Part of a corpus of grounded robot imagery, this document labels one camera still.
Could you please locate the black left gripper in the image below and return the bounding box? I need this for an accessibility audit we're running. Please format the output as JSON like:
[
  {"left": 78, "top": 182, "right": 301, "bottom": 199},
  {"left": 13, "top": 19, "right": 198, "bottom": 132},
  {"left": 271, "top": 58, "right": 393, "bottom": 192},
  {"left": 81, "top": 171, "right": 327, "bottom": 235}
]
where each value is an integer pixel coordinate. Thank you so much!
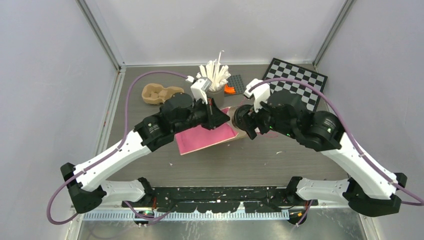
[{"left": 173, "top": 95, "right": 230, "bottom": 135}]

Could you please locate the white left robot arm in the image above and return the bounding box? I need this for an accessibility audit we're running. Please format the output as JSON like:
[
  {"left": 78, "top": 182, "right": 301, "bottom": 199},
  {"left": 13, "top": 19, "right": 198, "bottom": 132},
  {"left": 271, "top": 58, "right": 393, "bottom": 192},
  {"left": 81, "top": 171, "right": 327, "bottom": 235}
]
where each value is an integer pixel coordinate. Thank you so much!
[{"left": 60, "top": 93, "right": 230, "bottom": 214}]

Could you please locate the black white chessboard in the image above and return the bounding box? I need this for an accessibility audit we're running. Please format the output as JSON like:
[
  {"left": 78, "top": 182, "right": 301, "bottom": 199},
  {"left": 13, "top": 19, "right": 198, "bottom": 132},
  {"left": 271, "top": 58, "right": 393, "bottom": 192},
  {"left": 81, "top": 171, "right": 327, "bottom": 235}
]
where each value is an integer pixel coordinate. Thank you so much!
[{"left": 261, "top": 57, "right": 328, "bottom": 113}]

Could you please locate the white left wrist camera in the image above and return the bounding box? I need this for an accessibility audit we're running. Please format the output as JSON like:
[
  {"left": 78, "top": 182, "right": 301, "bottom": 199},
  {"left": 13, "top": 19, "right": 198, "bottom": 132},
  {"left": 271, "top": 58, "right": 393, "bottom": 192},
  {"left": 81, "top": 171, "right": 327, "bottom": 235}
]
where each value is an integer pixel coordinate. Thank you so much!
[{"left": 190, "top": 77, "right": 212, "bottom": 104}]

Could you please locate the grey straw holder cup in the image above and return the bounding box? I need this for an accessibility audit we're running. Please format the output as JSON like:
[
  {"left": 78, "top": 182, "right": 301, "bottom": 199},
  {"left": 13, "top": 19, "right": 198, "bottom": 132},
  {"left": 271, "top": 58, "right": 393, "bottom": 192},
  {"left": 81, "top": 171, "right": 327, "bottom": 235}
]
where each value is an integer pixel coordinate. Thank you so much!
[{"left": 206, "top": 87, "right": 225, "bottom": 107}]

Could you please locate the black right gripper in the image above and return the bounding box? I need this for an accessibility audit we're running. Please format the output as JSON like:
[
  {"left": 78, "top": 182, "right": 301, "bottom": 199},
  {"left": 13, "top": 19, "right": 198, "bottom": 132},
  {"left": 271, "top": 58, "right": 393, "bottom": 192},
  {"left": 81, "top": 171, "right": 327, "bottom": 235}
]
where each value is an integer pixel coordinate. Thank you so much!
[{"left": 238, "top": 96, "right": 296, "bottom": 139}]

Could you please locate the orange black small device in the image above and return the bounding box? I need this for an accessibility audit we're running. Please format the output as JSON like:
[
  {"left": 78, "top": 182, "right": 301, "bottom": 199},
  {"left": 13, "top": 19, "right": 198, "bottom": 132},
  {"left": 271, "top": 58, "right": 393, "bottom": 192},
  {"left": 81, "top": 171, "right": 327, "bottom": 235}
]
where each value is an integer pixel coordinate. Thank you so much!
[{"left": 224, "top": 74, "right": 246, "bottom": 97}]

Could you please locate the pink paper gift bag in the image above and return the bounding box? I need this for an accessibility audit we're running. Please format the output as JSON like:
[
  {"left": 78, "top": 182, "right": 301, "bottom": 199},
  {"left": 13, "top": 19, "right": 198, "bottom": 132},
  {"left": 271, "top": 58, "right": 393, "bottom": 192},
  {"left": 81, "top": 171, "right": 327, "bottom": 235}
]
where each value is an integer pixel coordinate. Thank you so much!
[{"left": 175, "top": 120, "right": 248, "bottom": 156}]

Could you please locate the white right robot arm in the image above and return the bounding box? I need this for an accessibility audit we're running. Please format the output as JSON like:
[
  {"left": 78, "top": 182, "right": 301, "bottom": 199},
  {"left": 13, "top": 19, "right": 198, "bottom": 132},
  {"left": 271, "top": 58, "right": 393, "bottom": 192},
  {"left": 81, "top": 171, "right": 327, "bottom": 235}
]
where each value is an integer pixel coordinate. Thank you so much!
[{"left": 233, "top": 89, "right": 407, "bottom": 217}]

